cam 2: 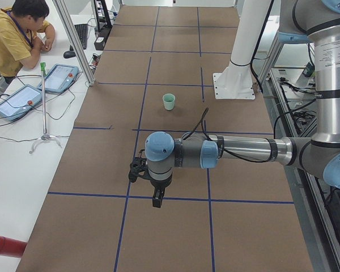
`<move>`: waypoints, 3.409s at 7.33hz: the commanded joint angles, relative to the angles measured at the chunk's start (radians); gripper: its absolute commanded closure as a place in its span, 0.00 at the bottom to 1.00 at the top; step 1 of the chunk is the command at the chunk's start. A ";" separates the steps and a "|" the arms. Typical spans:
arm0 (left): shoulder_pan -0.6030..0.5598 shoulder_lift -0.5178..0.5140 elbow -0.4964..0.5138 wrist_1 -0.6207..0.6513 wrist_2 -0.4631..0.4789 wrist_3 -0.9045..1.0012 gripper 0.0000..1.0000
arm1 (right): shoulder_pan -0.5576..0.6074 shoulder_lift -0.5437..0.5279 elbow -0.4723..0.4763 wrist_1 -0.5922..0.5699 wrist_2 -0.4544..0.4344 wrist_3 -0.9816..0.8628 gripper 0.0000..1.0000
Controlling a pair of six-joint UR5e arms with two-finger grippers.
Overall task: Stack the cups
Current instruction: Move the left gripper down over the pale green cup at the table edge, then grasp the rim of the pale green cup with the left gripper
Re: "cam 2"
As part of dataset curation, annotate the black computer mouse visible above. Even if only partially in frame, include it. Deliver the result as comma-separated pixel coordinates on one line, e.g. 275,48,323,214
63,50,76,59

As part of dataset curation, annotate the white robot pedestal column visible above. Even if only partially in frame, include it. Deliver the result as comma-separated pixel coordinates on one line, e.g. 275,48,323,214
213,0,274,100

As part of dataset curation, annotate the black small box device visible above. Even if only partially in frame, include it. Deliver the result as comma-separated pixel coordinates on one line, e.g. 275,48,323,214
94,37,106,51

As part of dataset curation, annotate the teach pendant tablet nearer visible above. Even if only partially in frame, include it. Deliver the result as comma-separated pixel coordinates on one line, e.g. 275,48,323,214
0,84,42,121

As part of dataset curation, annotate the silver grabber stick green handle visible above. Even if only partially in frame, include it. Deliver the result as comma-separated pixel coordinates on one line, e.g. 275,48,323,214
29,62,62,154

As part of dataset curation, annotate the person in yellow shirt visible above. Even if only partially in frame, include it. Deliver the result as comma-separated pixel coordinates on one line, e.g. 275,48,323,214
0,0,56,82

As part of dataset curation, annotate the red cylinder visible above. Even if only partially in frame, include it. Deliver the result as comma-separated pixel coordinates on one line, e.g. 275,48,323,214
0,236,27,258

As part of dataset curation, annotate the black keyboard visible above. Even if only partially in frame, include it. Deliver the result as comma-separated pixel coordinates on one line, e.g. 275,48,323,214
74,24,88,49

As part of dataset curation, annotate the aluminium frame post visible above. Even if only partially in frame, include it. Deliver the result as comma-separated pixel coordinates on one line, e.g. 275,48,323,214
52,0,95,86

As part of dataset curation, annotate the teach pendant tablet farther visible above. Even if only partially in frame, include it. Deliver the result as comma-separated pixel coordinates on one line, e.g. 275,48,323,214
44,63,79,94

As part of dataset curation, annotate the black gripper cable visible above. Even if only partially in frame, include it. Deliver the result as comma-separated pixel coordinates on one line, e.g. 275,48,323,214
190,107,210,141

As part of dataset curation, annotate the mint green standing cup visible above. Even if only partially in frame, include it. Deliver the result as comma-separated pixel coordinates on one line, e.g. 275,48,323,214
163,93,176,111

